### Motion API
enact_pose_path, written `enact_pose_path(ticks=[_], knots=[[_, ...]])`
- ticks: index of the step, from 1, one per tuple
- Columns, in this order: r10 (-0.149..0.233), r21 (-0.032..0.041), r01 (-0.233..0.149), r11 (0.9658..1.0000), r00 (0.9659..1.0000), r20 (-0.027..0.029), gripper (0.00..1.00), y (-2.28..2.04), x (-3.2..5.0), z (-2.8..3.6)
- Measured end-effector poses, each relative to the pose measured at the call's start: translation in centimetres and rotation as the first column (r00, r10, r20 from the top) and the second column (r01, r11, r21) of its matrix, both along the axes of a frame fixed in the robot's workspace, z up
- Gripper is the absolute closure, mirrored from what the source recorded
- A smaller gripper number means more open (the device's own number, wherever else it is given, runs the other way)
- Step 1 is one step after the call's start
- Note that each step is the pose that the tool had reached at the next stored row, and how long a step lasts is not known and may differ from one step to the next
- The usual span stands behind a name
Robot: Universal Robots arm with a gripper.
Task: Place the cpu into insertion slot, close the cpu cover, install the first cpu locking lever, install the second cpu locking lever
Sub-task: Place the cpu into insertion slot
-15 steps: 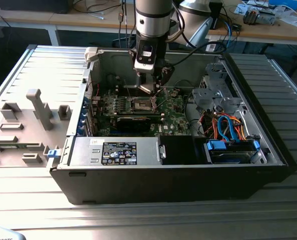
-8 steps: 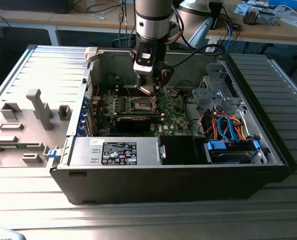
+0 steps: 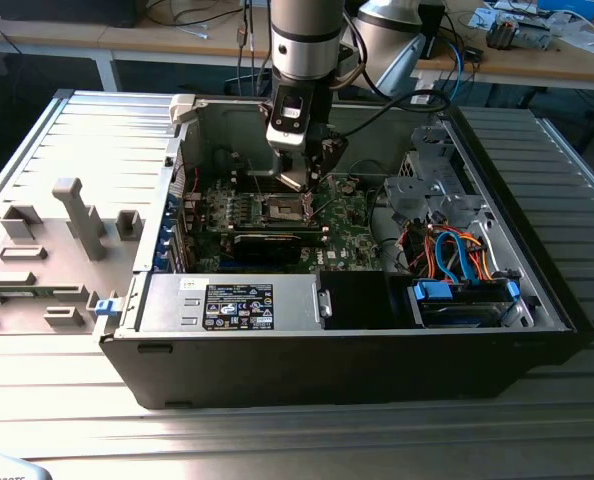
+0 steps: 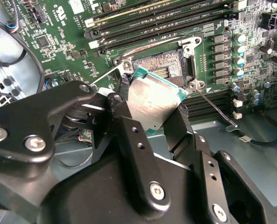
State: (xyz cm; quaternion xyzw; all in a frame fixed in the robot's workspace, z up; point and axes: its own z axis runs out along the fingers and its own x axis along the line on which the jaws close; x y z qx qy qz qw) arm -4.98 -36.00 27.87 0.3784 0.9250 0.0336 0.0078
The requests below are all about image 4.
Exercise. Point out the CPU with silver top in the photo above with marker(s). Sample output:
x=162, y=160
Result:
x=152, y=100

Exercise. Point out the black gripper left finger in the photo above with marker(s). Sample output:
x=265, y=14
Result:
x=36, y=116

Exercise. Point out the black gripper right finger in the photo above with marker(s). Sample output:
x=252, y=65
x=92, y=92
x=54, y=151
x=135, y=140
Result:
x=206, y=168

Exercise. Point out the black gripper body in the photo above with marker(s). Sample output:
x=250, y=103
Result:
x=105, y=198

